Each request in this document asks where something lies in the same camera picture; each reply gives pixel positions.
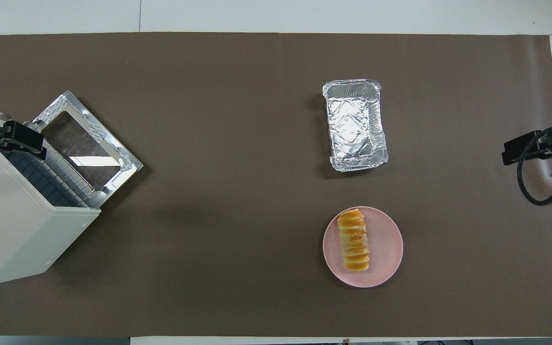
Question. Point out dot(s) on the aluminium foil tray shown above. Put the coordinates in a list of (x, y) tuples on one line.
[(352, 124)]

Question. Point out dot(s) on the golden ridged bread loaf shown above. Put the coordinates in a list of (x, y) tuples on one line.
[(353, 239)]

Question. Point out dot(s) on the white toaster oven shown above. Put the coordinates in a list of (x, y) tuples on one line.
[(12, 230)]

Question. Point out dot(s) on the pink round plate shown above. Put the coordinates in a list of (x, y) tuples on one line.
[(386, 249)]

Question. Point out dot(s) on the brown paper table mat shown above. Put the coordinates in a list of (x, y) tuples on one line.
[(209, 191)]

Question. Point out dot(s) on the glass oven door, silver frame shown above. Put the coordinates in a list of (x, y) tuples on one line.
[(84, 148)]

